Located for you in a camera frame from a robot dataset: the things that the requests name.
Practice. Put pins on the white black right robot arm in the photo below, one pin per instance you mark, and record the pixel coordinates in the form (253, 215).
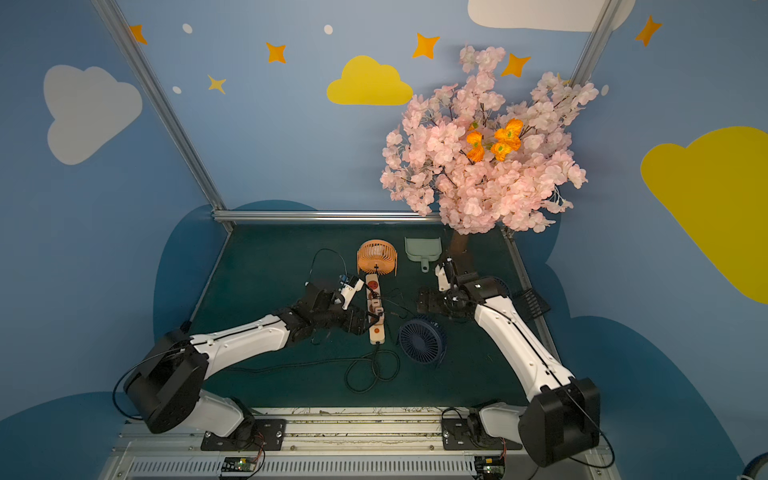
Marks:
(562, 418)

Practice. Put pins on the left green circuit board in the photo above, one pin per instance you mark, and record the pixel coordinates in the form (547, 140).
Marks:
(239, 465)

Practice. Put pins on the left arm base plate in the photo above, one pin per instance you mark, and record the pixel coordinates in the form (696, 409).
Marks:
(253, 435)

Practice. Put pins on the mint green dustpan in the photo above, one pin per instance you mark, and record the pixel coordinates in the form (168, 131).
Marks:
(423, 251)

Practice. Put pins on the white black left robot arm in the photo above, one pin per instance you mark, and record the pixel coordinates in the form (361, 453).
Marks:
(166, 387)

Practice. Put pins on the black brush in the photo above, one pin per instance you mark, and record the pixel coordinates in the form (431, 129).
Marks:
(530, 305)

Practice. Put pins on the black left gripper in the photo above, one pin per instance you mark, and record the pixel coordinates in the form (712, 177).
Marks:
(352, 318)

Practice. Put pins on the navy desk fan front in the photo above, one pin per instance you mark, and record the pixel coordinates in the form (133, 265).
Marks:
(423, 340)

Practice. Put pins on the brown tree base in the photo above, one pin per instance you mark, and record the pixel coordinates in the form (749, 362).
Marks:
(458, 259)

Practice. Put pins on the orange desk fan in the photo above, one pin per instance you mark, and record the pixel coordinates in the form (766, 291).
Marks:
(377, 257)

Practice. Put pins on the green circuit board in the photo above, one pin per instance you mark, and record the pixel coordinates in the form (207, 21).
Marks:
(489, 468)
(239, 465)

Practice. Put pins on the right green circuit board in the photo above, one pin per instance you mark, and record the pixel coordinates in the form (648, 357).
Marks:
(489, 468)

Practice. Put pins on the pink blossom artificial tree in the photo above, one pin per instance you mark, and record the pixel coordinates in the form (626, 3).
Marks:
(481, 162)

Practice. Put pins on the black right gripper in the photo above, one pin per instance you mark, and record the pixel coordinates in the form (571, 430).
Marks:
(437, 301)

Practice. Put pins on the white red power strip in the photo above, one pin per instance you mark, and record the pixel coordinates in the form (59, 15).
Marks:
(377, 334)

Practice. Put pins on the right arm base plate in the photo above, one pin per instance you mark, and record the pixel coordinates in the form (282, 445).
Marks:
(460, 434)

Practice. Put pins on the aluminium frame rail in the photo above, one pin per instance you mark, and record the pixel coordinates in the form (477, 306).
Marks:
(323, 217)

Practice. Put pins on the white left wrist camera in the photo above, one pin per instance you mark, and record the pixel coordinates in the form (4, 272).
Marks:
(349, 286)

